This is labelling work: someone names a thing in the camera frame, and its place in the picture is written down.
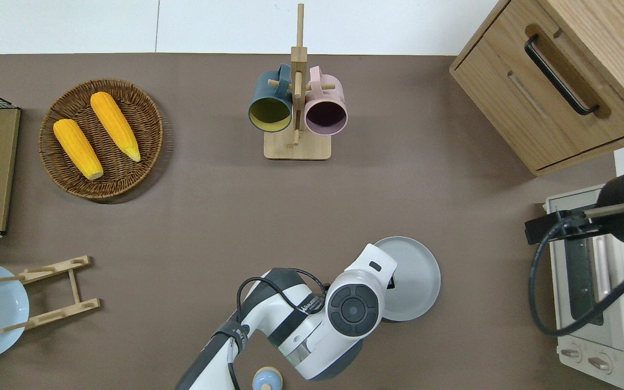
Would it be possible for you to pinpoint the thick black cable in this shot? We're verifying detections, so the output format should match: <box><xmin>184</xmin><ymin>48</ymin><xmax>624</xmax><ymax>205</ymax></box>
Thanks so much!
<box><xmin>528</xmin><ymin>214</ymin><xmax>624</xmax><ymax>337</ymax></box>

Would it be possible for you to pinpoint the wooden drawer cabinet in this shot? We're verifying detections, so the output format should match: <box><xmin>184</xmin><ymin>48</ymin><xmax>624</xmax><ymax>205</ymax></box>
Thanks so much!
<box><xmin>449</xmin><ymin>0</ymin><xmax>624</xmax><ymax>177</ymax></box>

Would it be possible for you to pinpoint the wooden plate rack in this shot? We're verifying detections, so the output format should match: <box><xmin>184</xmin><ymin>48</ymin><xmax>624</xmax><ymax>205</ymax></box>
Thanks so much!
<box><xmin>0</xmin><ymin>256</ymin><xmax>101</xmax><ymax>333</ymax></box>

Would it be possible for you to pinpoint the gray round plate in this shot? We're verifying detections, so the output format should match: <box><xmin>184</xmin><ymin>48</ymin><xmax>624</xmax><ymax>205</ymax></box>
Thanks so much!
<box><xmin>373</xmin><ymin>236</ymin><xmax>441</xmax><ymax>322</ymax></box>

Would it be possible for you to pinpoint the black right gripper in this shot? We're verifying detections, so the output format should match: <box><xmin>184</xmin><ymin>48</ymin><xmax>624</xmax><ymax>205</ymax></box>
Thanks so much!
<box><xmin>525</xmin><ymin>209</ymin><xmax>603</xmax><ymax>245</ymax></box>

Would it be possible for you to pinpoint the black cabinet handle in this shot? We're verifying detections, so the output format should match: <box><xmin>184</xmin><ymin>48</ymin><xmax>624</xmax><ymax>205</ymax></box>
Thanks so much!
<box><xmin>525</xmin><ymin>34</ymin><xmax>600</xmax><ymax>116</ymax></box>

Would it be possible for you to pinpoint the round brown wicker basket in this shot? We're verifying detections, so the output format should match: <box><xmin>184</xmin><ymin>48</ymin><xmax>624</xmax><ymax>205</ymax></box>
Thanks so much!
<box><xmin>38</xmin><ymin>79</ymin><xmax>164</xmax><ymax>199</ymax></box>

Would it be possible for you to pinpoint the dark teal mug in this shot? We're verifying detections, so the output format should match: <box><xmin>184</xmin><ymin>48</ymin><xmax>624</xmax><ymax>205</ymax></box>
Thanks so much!
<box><xmin>248</xmin><ymin>64</ymin><xmax>294</xmax><ymax>133</ymax></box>

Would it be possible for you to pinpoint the pink mug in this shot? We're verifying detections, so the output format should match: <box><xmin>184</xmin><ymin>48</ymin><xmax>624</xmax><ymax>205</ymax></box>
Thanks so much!
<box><xmin>304</xmin><ymin>66</ymin><xmax>348</xmax><ymax>136</ymax></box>

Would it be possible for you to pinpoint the wooden mug tree stand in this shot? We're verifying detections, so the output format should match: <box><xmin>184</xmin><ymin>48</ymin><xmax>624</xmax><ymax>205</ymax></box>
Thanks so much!
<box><xmin>264</xmin><ymin>3</ymin><xmax>337</xmax><ymax>161</ymax></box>

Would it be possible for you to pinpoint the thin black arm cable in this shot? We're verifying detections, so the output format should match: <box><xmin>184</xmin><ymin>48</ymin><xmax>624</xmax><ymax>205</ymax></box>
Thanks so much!
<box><xmin>226</xmin><ymin>268</ymin><xmax>329</xmax><ymax>390</ymax></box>

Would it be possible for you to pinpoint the toaster oven door handle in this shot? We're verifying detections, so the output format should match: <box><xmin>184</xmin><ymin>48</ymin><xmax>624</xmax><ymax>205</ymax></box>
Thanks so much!
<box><xmin>594</xmin><ymin>236</ymin><xmax>614</xmax><ymax>304</ymax></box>

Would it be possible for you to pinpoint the yellow corn cob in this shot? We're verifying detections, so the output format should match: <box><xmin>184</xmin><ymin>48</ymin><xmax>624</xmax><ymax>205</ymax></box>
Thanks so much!
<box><xmin>90</xmin><ymin>92</ymin><xmax>141</xmax><ymax>163</ymax></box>
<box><xmin>53</xmin><ymin>119</ymin><xmax>104</xmax><ymax>180</ymax></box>

